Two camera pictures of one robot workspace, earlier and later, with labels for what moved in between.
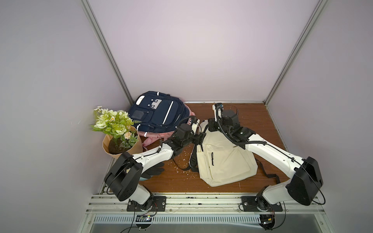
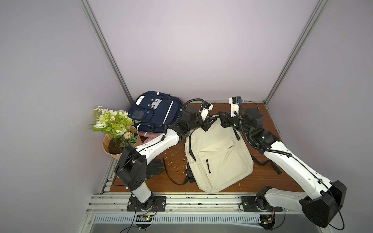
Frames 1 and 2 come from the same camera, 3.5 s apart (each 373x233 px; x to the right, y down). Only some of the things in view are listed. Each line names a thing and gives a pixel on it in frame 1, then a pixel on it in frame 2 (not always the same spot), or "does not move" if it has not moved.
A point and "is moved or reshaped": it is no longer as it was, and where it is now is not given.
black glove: [156, 170] does not move
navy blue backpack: [155, 111] does not move
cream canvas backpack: [222, 160] is moved or reshaped
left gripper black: [197, 139] -> [205, 124]
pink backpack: [149, 138] does not move
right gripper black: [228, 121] -> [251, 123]
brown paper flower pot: [115, 146] does not move
